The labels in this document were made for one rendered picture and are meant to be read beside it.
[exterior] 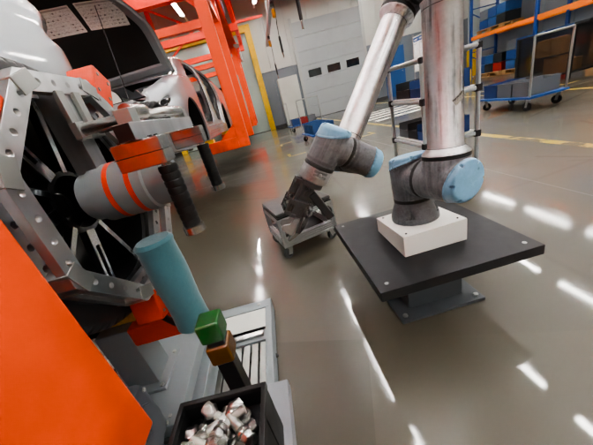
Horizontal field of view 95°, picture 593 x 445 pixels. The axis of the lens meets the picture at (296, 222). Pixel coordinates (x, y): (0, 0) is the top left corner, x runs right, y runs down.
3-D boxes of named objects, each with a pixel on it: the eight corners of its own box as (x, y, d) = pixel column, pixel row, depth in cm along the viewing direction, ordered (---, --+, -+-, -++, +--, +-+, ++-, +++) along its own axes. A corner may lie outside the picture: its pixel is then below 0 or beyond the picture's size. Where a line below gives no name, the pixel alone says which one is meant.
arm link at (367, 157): (368, 150, 90) (337, 137, 85) (392, 149, 79) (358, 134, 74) (359, 177, 91) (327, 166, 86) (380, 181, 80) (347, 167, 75)
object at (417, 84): (394, 189, 252) (382, 69, 212) (438, 177, 252) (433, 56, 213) (426, 208, 202) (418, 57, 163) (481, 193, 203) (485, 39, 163)
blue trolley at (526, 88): (478, 111, 483) (479, 49, 445) (510, 103, 483) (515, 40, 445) (527, 112, 392) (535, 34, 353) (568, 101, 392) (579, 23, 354)
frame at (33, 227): (171, 241, 105) (96, 89, 84) (188, 237, 105) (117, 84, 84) (89, 359, 55) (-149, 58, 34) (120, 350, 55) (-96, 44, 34)
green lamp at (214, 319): (206, 329, 48) (198, 313, 47) (228, 323, 49) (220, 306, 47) (201, 347, 45) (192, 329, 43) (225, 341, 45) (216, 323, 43)
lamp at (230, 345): (216, 349, 50) (208, 334, 49) (236, 343, 51) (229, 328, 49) (213, 368, 47) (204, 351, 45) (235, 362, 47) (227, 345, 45)
